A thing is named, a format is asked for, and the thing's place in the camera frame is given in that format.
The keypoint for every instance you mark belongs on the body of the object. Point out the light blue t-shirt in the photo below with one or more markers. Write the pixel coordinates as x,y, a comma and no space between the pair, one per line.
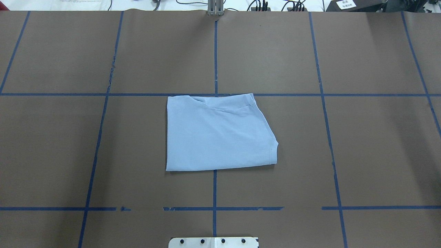
213,133

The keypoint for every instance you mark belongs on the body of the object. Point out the aluminium frame post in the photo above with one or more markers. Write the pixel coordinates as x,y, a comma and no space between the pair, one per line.
215,7

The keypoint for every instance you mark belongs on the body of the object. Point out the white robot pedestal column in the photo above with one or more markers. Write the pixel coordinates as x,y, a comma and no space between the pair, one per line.
214,242

